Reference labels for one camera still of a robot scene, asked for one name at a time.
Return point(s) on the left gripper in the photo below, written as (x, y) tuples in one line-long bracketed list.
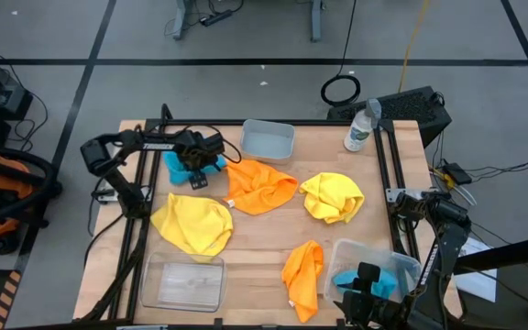
[(197, 160)]

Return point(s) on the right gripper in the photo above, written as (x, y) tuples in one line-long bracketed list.
[(360, 311)]

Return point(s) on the blue microfiber towel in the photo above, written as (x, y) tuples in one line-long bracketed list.
[(385, 286), (174, 170)]

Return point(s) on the orange microfiber towel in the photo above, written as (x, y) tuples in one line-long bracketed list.
[(257, 185), (303, 279)]

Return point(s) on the yellow microfiber towel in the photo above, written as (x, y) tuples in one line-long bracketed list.
[(330, 197), (195, 224)]

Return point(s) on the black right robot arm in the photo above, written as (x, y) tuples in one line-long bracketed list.
[(431, 270)]

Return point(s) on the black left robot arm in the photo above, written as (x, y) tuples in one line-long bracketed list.
[(103, 158)]

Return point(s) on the large clear plastic bin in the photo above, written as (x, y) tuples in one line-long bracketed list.
[(351, 256)]

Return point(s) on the small clear plastic bin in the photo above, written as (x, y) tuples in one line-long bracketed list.
[(186, 284)]

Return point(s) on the white paper sheet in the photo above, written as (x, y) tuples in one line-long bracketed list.
[(479, 284)]

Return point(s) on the grey desk leg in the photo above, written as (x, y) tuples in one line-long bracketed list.
[(182, 20), (317, 20)]

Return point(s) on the black power strip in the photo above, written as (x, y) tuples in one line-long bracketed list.
[(216, 18)]

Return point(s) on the white spray bottle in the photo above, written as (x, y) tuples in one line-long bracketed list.
[(358, 133)]

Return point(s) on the black power adapter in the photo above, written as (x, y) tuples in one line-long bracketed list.
[(457, 173)]

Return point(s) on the black table edge bar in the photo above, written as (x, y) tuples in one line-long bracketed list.
[(511, 254)]

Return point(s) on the orange black shop vacuum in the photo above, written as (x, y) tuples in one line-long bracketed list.
[(5, 183)]

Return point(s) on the black perforated computer case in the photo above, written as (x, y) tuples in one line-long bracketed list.
[(406, 107)]

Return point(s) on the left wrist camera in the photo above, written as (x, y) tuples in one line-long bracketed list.
[(214, 143)]

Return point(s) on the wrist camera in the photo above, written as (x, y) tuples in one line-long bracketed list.
[(214, 143), (368, 271)]

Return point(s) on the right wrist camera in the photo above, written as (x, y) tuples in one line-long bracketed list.
[(368, 271)]

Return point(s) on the black aluminium table frame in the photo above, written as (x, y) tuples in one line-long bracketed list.
[(291, 122)]

